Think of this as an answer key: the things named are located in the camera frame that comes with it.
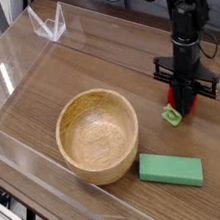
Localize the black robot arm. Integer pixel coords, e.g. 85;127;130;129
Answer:
147;0;219;116

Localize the red plush strawberry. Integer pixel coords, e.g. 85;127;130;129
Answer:
156;81;202;129

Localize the green rectangular block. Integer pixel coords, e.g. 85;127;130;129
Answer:
139;153;204;187

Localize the clear acrylic tray enclosure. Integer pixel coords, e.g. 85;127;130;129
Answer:
0;0;220;220

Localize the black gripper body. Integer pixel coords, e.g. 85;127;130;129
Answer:
153;54;219;99

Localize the wooden bowl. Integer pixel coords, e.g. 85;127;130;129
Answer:
55;88;139;185

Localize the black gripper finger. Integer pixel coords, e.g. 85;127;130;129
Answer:
182;86;197;114
171;81;188;114

